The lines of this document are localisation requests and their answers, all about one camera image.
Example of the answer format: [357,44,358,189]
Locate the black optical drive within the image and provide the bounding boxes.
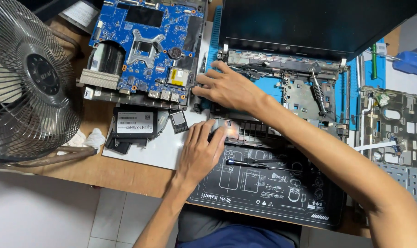
[104,106,169,155]

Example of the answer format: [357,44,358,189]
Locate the black printed work mat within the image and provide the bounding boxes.
[187,144,347,231]

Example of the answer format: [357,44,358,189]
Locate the white flat ribbon cable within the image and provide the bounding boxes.
[353,140,397,152]

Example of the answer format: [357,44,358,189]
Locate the person's left hand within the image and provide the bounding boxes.
[174,119,230,189]

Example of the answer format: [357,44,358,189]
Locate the blue silicone repair mat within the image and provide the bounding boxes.
[207,5,387,132]

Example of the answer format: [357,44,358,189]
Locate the black disassembled laptop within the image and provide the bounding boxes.
[193,0,417,148]

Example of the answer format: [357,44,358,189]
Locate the white paper sheet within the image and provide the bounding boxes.
[102,21,214,170]

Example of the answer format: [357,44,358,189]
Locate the white printed paper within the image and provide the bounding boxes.
[58,0,101,29]

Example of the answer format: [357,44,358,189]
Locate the person's blue shorts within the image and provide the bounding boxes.
[175,204,303,248]

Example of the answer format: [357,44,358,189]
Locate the grey laptop palmrest frame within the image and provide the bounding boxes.
[354,85,417,223]

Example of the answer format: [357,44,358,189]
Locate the metal table fan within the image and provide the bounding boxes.
[0,0,99,169]

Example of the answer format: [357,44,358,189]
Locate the crumpled white tissue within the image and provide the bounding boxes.
[57,128,106,156]

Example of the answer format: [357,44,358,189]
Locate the person's right hand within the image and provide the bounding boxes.
[191,61,268,115]

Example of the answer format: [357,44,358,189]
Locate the blue laptop motherboard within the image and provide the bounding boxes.
[77,0,205,103]

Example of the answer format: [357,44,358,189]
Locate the black solid state drive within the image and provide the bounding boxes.
[112,107,158,139]

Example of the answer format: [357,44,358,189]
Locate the small green circuit board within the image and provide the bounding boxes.
[375,91,391,107]

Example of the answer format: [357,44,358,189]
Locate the small black drive bracket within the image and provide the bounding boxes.
[169,110,190,134]

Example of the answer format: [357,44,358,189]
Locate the silver knurled screwdriver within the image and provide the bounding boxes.
[310,67,328,116]

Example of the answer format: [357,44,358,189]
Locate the black screwdriver with blue collar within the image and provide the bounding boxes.
[226,159,303,172]

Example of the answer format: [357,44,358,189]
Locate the green screwdriver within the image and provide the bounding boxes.
[371,43,378,80]

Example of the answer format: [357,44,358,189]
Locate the black tweezers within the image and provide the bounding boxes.
[243,157,285,164]

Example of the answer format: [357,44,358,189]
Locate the blue plastic tool case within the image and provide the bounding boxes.
[392,43,417,79]

